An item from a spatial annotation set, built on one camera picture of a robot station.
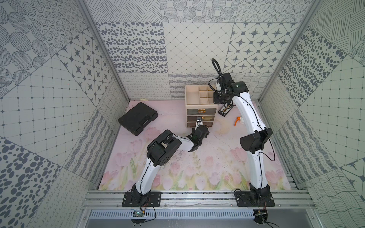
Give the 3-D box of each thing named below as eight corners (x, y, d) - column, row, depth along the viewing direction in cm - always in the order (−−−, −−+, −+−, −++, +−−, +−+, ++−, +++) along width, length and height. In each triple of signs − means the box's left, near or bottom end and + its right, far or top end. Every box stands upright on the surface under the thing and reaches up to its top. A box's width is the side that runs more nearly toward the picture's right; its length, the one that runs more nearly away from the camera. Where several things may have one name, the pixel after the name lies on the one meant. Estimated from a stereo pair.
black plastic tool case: (119, 124, 108) (116, 119, 103) (141, 106, 120) (140, 101, 115) (137, 137, 100) (135, 132, 96) (159, 116, 112) (157, 111, 108)
